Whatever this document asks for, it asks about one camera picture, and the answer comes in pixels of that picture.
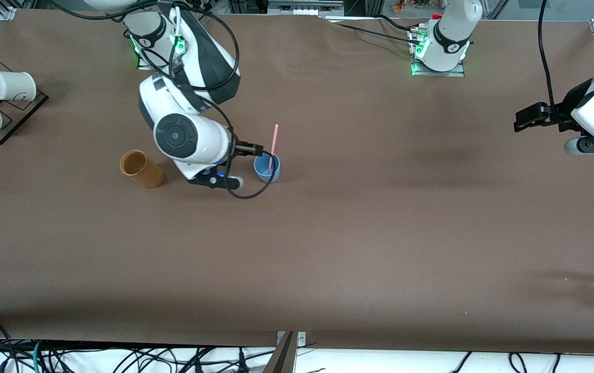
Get green floor cable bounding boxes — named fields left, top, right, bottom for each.
left=31, top=339, right=45, bottom=373

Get colourful background items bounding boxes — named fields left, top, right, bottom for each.
left=393, top=0, right=435, bottom=13

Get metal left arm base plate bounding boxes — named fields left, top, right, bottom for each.
left=410, top=26, right=466, bottom=77

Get metal table bracket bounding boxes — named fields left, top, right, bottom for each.
left=276, top=331, right=307, bottom=347

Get pink chopstick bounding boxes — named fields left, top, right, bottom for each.
left=268, top=124, right=279, bottom=174

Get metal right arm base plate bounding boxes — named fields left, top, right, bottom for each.
left=136, top=23, right=194, bottom=71

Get black table cable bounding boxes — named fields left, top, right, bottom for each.
left=377, top=15, right=422, bottom=34
left=334, top=23, right=422, bottom=45

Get grey device box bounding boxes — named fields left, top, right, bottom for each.
left=267, top=0, right=345, bottom=16

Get blue cup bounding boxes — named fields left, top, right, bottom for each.
left=253, top=153, right=281, bottom=183

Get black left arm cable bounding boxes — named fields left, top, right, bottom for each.
left=537, top=0, right=560, bottom=107

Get black cup rack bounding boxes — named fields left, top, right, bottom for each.
left=0, top=54, right=50, bottom=146

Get white cup with face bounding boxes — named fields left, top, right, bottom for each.
left=0, top=71, right=37, bottom=102

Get dark angled beam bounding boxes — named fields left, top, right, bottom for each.
left=263, top=332, right=298, bottom=373

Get bamboo cup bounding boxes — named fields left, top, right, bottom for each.
left=120, top=150, right=164, bottom=189

